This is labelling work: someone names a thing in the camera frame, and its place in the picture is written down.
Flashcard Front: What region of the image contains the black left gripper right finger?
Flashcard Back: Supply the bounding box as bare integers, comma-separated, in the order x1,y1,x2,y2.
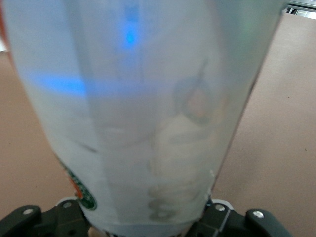
195,200,294,237

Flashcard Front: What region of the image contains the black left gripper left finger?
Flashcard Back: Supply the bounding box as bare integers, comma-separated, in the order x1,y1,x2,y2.
0,198,95,237

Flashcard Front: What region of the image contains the silver tennis ball can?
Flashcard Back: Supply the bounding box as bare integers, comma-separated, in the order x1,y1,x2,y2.
0,0,288,237

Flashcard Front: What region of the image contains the aluminium frame profile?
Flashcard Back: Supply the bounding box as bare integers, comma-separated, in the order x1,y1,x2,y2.
283,0,316,18

